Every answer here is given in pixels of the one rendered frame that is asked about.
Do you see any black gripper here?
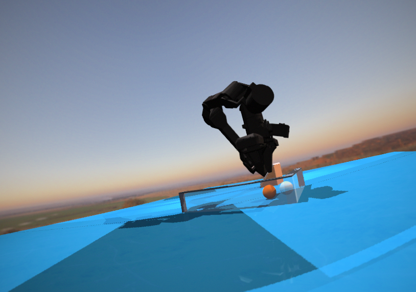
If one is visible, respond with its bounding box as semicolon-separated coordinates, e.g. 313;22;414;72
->
235;116;279;175

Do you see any clear low wall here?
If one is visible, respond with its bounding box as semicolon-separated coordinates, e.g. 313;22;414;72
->
179;169;305;213

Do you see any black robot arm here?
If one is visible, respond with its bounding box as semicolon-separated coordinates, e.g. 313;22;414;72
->
202;81;290;174

